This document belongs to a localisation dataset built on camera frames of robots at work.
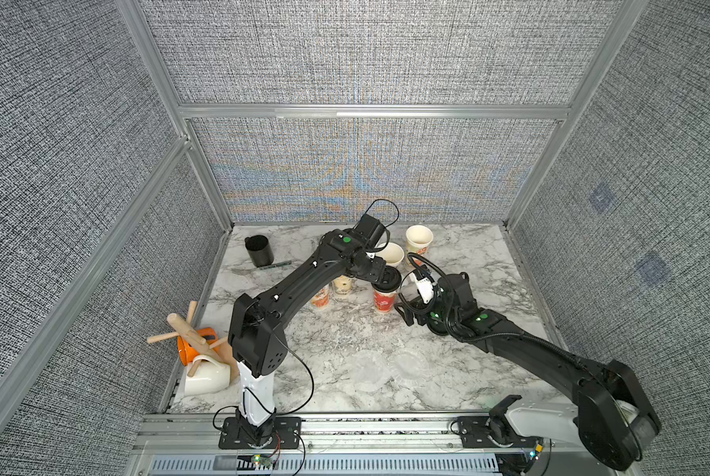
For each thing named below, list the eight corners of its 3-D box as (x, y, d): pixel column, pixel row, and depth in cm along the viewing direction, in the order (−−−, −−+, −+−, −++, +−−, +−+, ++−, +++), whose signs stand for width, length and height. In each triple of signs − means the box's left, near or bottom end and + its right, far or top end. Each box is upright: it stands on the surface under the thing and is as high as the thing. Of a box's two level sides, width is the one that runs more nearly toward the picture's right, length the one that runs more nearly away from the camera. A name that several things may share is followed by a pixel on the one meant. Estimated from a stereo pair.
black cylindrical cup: (255, 269, 107) (249, 255, 101) (249, 252, 113) (243, 238, 106) (276, 262, 110) (271, 248, 103) (269, 245, 115) (264, 231, 109)
